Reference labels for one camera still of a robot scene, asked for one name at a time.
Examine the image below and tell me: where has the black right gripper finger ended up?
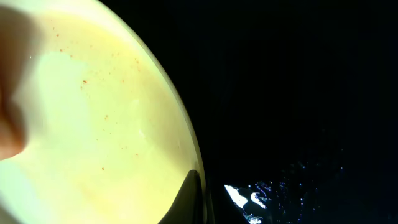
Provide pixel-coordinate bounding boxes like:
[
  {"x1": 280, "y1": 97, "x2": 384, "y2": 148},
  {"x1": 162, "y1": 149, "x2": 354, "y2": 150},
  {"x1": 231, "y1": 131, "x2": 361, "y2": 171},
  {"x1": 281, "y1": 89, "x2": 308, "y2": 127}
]
[{"x1": 159, "y1": 170, "x2": 204, "y2": 224}]

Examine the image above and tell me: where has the yellow plate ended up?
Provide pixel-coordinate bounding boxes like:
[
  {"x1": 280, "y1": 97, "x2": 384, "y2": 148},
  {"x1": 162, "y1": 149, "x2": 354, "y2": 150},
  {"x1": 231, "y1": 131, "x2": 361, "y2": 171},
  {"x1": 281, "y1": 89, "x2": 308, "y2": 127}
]
[{"x1": 1, "y1": 1, "x2": 208, "y2": 223}]

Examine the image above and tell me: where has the round black tray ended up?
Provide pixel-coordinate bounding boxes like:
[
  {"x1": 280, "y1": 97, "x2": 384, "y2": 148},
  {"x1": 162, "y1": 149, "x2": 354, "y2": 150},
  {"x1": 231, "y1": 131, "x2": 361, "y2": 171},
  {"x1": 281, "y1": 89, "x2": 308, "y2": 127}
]
[{"x1": 106, "y1": 1, "x2": 397, "y2": 223}]

